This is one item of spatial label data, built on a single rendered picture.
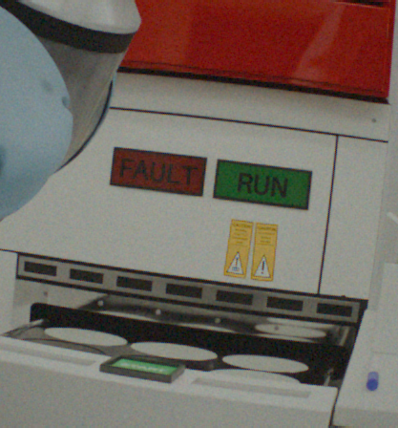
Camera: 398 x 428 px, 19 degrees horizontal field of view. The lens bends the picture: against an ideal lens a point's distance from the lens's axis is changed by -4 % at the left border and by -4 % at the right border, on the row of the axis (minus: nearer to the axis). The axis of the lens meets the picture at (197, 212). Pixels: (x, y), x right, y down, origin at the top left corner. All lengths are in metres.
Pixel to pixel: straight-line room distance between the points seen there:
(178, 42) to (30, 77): 0.88
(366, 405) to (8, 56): 0.41
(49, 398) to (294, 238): 0.64
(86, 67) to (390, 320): 0.55
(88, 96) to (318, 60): 0.78
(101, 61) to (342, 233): 0.84
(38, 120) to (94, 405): 0.37
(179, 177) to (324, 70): 0.23
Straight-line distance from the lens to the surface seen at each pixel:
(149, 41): 1.45
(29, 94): 0.56
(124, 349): 1.36
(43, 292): 1.52
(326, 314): 1.47
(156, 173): 1.49
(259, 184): 1.47
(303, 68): 1.42
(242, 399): 0.86
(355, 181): 1.46
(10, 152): 0.52
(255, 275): 1.47
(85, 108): 0.67
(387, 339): 1.12
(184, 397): 0.86
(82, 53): 0.64
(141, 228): 1.50
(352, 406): 0.85
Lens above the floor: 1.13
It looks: 3 degrees down
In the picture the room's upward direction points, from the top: 7 degrees clockwise
